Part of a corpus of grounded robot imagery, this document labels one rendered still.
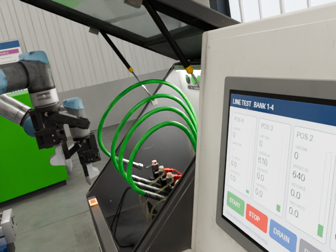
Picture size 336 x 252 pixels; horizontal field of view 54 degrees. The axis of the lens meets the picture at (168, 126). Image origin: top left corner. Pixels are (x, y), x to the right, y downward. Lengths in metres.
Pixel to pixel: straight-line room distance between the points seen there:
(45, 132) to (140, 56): 7.07
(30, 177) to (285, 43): 4.20
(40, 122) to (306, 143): 0.72
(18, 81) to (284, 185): 0.70
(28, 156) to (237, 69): 3.98
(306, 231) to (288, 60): 0.27
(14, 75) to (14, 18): 6.81
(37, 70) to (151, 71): 7.15
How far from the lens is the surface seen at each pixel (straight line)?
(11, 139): 4.47
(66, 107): 1.35
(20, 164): 4.53
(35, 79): 0.98
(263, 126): 0.63
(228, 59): 0.75
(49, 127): 1.01
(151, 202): 1.28
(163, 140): 1.58
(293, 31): 0.59
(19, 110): 1.27
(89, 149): 1.39
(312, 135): 0.54
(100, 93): 7.76
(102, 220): 1.32
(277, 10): 6.54
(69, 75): 7.71
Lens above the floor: 1.53
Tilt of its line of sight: 13 degrees down
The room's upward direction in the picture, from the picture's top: 11 degrees counter-clockwise
